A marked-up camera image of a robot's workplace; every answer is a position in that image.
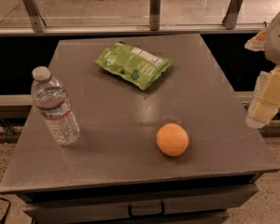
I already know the metal railing bracket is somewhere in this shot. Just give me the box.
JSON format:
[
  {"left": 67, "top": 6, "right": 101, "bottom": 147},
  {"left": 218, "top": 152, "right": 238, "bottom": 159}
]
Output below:
[
  {"left": 22, "top": 0, "right": 47, "bottom": 33},
  {"left": 222, "top": 0, "right": 244, "bottom": 30},
  {"left": 149, "top": 0, "right": 161, "bottom": 31}
]

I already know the left metal railing bracket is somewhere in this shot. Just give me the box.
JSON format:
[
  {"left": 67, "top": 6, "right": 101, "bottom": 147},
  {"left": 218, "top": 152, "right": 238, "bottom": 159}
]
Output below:
[{"left": 22, "top": 0, "right": 47, "bottom": 33}]

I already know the black cable on floor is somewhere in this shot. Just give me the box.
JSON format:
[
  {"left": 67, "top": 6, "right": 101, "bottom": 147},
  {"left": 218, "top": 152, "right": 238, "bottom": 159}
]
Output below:
[{"left": 0, "top": 196, "right": 12, "bottom": 224}]

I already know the glass railing panel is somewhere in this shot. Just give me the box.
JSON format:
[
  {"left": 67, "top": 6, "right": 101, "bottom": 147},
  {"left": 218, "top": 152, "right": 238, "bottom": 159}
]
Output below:
[{"left": 0, "top": 0, "right": 280, "bottom": 30}]

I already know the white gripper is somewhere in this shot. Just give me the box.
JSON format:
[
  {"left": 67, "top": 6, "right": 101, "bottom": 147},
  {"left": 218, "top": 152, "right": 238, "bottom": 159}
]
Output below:
[{"left": 245, "top": 11, "right": 280, "bottom": 129}]

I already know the middle metal railing bracket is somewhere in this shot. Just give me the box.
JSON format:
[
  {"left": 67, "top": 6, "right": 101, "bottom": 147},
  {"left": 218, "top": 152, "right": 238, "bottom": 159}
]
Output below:
[{"left": 149, "top": 0, "right": 161, "bottom": 31}]

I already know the green rice chip bag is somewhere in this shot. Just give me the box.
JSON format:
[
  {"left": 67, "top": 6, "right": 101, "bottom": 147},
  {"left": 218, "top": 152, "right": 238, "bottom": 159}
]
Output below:
[{"left": 95, "top": 43, "right": 172, "bottom": 91}]

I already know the right metal railing bracket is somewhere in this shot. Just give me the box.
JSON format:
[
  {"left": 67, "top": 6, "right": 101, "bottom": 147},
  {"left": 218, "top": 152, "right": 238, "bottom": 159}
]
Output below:
[{"left": 222, "top": 0, "right": 244, "bottom": 30}]

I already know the grey cabinet with drawers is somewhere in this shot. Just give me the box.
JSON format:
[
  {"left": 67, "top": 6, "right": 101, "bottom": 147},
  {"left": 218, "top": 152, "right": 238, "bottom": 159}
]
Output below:
[{"left": 0, "top": 35, "right": 279, "bottom": 224}]

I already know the clear plastic water bottle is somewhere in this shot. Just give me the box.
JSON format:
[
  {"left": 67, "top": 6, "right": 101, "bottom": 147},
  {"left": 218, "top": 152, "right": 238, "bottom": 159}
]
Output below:
[{"left": 31, "top": 66, "right": 80, "bottom": 146}]

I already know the black drawer handle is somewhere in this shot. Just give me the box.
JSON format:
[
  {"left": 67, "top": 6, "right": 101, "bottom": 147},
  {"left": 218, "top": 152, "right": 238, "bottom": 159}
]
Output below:
[{"left": 128, "top": 202, "right": 165, "bottom": 218}]

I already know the orange fruit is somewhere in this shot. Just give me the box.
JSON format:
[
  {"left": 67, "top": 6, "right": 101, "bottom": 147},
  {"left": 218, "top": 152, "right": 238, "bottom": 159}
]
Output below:
[{"left": 156, "top": 123, "right": 189, "bottom": 157}]

